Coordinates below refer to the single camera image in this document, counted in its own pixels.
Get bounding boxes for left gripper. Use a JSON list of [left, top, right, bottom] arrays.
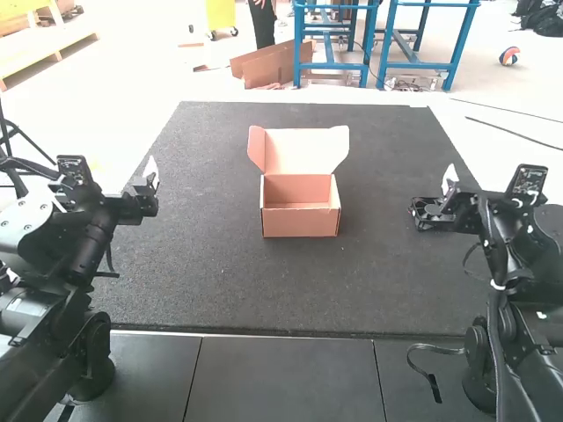
[[104, 155, 161, 226]]

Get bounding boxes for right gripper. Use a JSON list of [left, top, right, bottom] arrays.
[[438, 163, 486, 235]]

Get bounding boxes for black square fan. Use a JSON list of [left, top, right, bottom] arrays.
[[410, 195, 455, 234]]

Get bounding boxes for cardboard box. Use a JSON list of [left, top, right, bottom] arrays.
[[246, 124, 351, 239]]

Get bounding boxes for black mat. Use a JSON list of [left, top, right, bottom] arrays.
[[90, 100, 503, 338]]

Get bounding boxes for multicoloured ball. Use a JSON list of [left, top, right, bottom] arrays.
[[498, 45, 522, 68]]

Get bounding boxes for black tripod stand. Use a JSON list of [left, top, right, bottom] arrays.
[[0, 98, 58, 178]]

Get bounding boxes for flat brown cardboard sheet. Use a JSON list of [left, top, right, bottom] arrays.
[[229, 38, 318, 91]]

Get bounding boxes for yellow wheeled cart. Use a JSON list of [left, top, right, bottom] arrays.
[[204, 0, 240, 42]]

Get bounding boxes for pale wooden pallet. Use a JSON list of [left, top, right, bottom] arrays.
[[0, 0, 100, 92]]

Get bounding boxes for person's legs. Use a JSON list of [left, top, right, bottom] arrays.
[[246, 0, 279, 51]]

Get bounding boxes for black bags pile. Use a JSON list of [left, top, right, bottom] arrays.
[[509, 0, 563, 39]]

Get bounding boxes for dark base panel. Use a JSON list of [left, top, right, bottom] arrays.
[[182, 335, 389, 422]]

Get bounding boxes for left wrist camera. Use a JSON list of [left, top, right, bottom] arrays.
[[55, 154, 94, 188]]

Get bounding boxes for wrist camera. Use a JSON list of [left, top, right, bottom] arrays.
[[504, 164, 550, 208], [55, 154, 94, 188]]

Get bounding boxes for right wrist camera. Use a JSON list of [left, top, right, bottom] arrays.
[[504, 164, 550, 208]]

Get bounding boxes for blue metal frame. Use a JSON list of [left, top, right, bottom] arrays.
[[375, 0, 481, 93], [291, 0, 380, 90]]

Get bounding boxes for black cable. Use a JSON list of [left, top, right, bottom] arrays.
[[406, 342, 468, 404]]

